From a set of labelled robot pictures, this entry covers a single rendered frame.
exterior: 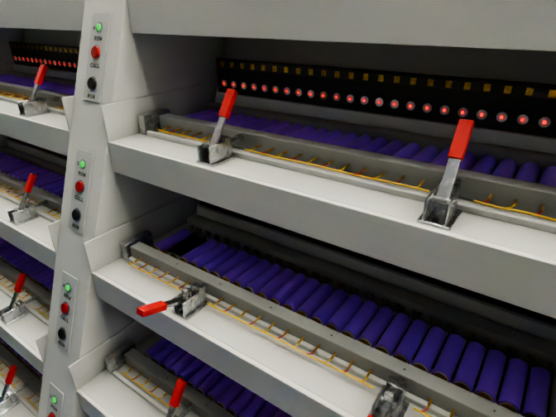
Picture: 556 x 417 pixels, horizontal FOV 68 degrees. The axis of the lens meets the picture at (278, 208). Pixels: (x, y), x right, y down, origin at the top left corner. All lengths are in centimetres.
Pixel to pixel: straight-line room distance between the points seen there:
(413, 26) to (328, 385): 35
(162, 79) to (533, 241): 53
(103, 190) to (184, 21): 26
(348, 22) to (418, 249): 22
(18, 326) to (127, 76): 52
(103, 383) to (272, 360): 35
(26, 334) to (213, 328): 46
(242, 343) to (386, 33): 36
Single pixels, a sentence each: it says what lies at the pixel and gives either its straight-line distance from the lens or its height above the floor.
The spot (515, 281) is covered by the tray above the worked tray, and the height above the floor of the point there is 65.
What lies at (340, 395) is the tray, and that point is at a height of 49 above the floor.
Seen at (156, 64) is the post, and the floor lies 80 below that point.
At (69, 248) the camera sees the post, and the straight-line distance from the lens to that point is 71.
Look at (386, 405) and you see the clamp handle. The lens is 43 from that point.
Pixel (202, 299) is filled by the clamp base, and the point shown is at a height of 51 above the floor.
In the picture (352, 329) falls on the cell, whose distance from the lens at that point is 49.
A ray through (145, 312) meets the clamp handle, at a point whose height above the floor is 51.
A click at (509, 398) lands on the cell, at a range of 47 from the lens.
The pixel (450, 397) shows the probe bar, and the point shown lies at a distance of 45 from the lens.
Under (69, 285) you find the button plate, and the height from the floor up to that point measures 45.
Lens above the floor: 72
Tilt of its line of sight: 9 degrees down
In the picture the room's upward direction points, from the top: 11 degrees clockwise
